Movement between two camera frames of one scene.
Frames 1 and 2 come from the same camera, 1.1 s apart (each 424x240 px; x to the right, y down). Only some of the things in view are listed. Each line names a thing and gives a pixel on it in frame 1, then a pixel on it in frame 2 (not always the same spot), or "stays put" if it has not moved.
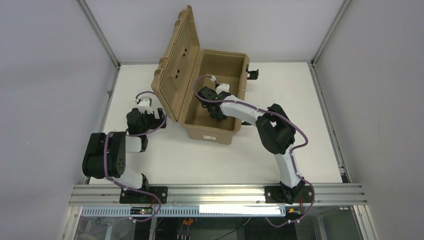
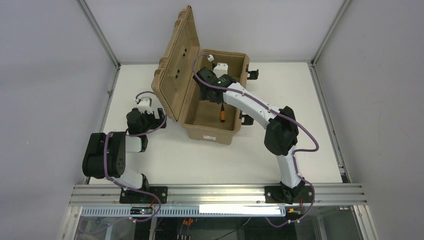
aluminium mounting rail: [217, 195] stays put
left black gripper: [159, 116] stays put
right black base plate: [273, 194] stays put
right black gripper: [209, 106] to [208, 96]
